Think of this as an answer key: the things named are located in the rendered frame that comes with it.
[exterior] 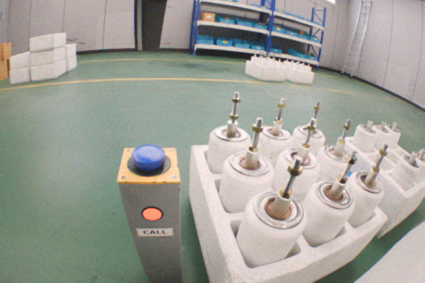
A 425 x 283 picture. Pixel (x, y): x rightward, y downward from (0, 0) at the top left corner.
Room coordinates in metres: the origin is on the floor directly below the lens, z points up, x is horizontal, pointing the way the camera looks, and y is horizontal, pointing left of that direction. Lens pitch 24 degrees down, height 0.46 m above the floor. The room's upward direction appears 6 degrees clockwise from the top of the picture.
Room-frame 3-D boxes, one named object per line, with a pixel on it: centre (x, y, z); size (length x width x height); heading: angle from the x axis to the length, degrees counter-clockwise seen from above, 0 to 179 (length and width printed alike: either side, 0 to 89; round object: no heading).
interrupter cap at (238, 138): (0.43, -0.04, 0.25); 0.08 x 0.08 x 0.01
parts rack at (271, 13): (5.42, -1.06, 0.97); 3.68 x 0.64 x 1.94; 108
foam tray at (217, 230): (0.35, -0.19, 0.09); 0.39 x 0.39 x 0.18; 15
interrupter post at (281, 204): (0.20, -0.11, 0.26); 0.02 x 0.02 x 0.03
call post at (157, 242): (0.20, 0.07, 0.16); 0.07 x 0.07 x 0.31; 15
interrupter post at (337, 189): (0.23, -0.22, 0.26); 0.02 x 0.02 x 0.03
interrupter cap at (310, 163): (0.35, -0.19, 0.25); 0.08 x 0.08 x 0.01
